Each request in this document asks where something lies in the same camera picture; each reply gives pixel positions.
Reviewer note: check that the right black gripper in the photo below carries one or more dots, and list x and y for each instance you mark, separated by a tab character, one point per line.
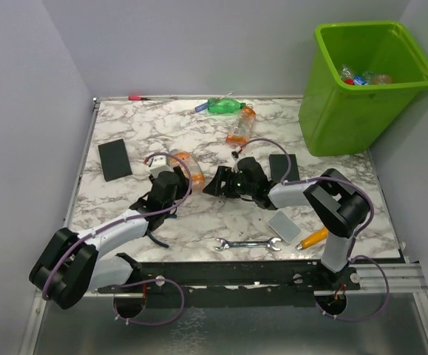
224	174

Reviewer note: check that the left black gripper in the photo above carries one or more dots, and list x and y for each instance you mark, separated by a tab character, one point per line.
183	186

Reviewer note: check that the orange label bottle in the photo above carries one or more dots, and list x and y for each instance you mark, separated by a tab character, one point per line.
198	178
242	129

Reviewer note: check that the red label bottle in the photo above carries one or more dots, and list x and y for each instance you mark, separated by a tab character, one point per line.
346	74

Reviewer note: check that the blue label bottle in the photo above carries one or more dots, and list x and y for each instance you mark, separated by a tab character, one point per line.
359	81

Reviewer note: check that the orange juice bottle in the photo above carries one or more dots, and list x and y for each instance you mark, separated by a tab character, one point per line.
381	79

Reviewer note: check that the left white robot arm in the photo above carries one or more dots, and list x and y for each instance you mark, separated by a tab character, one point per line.
70	265

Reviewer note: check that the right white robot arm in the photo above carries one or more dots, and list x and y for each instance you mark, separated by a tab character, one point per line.
343	208

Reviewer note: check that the green plastic bin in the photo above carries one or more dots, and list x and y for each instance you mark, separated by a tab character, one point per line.
341	119

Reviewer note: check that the clear bottle inside bin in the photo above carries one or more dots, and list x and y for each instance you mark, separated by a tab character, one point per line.
369	76

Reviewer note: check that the silver open-end wrench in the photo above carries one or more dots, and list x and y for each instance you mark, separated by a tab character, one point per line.
269	244

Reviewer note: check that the right black foam pad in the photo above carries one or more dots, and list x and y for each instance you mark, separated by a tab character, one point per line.
278	164

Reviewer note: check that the black foam pad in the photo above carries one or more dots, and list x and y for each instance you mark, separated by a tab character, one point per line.
114	160
278	164

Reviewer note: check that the left black foam pad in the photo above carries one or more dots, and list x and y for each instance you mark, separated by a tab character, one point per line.
114	160

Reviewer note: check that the grey rectangular sharpening stone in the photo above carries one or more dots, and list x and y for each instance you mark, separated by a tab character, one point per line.
284	227

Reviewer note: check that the green sprite bottle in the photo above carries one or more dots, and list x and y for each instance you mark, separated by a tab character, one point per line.
224	106

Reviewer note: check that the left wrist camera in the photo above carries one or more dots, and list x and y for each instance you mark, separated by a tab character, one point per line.
158	164

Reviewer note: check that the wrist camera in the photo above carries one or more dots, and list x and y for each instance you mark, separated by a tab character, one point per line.
236	156
158	164

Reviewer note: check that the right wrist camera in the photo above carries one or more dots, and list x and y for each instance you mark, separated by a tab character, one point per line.
236	156

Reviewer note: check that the blue handled screwdriver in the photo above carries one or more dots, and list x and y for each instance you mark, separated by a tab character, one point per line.
201	107

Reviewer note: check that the black base frame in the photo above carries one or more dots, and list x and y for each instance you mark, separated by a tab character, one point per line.
231	284

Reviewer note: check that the orange screwdriver handle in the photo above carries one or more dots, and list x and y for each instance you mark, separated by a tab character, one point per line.
313	239

